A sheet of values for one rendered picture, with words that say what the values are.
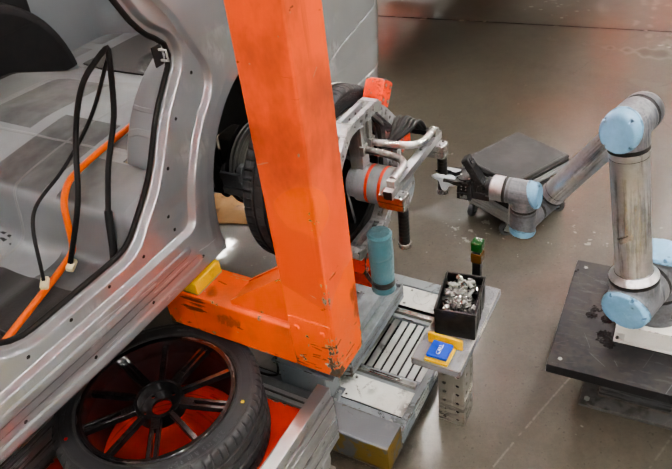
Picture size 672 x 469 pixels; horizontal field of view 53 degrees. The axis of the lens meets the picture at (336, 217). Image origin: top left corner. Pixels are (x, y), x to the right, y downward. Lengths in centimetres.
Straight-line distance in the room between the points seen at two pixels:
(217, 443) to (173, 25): 121
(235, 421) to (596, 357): 124
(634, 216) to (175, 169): 136
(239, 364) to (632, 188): 132
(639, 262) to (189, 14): 152
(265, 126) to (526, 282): 189
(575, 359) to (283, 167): 131
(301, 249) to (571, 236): 198
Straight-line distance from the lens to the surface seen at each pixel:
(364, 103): 233
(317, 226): 175
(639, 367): 254
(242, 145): 249
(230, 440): 210
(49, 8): 397
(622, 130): 201
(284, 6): 150
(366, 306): 280
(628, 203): 213
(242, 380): 223
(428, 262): 334
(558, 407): 276
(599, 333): 263
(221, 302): 224
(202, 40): 210
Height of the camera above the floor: 212
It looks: 35 degrees down
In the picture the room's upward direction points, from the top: 7 degrees counter-clockwise
